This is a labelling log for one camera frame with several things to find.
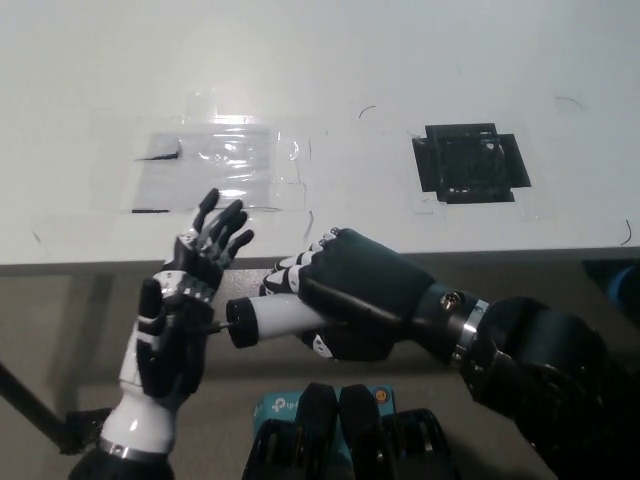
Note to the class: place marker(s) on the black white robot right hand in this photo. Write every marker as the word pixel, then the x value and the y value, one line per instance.
pixel 370 280

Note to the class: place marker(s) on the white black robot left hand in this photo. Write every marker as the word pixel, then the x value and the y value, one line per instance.
pixel 155 350

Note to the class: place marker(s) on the small white air pump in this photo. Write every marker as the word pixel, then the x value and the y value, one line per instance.
pixel 280 317

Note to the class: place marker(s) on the teal tp-link box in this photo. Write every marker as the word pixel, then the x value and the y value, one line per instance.
pixel 272 404

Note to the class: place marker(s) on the black metal table leg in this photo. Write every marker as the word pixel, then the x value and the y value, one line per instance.
pixel 30 407

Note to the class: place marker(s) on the black square mat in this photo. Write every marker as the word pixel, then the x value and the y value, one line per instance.
pixel 465 165

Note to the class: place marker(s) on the clear film over grey sheet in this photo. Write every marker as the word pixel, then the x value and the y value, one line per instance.
pixel 210 165

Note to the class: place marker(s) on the blue round object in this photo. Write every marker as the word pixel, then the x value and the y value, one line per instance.
pixel 625 287

